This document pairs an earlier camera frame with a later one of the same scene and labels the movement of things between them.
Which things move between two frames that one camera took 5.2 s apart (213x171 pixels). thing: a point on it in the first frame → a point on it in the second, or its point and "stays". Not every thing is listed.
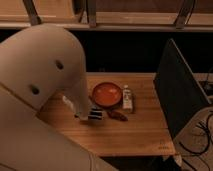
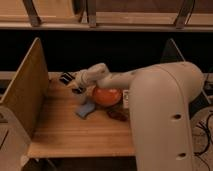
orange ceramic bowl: [107, 94] stays
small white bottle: [127, 98] stays
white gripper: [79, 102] → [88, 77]
